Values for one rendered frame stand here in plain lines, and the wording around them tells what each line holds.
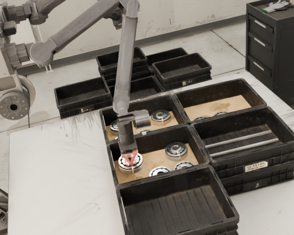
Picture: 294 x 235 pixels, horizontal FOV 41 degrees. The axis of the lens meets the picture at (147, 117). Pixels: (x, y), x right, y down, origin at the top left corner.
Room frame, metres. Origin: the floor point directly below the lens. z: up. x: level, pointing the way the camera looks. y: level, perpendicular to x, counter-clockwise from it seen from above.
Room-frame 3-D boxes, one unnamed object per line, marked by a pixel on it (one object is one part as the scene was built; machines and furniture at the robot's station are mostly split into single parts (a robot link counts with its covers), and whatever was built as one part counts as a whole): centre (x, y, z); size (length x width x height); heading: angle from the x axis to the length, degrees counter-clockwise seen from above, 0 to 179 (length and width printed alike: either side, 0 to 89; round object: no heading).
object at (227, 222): (1.01, -0.05, 0.92); 0.40 x 0.30 x 0.02; 97
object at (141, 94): (2.66, 0.06, 0.31); 0.40 x 0.30 x 0.34; 101
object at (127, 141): (1.24, 0.09, 1.09); 0.10 x 0.07 x 0.07; 6
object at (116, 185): (1.31, -0.01, 0.92); 0.40 x 0.30 x 0.02; 97
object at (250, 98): (1.65, -0.37, 0.87); 0.40 x 0.30 x 0.11; 97
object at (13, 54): (1.36, 0.44, 1.45); 0.09 x 0.08 x 0.12; 11
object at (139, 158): (1.24, 0.09, 0.97); 0.10 x 0.10 x 0.01
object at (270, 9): (2.93, -1.14, 0.88); 0.25 x 0.19 x 0.03; 101
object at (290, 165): (1.36, -0.41, 0.76); 0.40 x 0.30 x 0.12; 97
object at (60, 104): (2.58, 0.46, 0.37); 0.40 x 0.30 x 0.45; 101
